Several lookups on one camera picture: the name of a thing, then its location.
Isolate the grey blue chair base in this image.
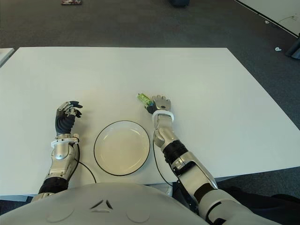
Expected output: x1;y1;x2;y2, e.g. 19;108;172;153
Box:
285;38;300;59

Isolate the white side table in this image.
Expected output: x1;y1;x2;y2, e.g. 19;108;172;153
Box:
0;48;14;68

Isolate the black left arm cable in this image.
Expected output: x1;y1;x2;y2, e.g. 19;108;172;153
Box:
74;142;97;183

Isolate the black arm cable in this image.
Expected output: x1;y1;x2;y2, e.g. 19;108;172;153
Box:
74;142;97;183
153;131;174;188

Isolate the dark equipment case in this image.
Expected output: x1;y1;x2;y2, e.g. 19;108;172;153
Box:
168;0;190;7

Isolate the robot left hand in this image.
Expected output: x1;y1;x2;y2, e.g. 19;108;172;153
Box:
55;100;83;136

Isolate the grey robot torso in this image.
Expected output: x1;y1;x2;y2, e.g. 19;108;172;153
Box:
0;182;211;225

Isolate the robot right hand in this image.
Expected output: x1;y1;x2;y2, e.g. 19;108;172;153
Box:
145;95;172;115

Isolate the white plate black rim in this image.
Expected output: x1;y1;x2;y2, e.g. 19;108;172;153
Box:
93;120;150;176

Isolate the black cloth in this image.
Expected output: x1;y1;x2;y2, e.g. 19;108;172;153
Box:
217;185;300;225

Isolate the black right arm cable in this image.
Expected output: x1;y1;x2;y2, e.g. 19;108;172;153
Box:
153;131;174;188

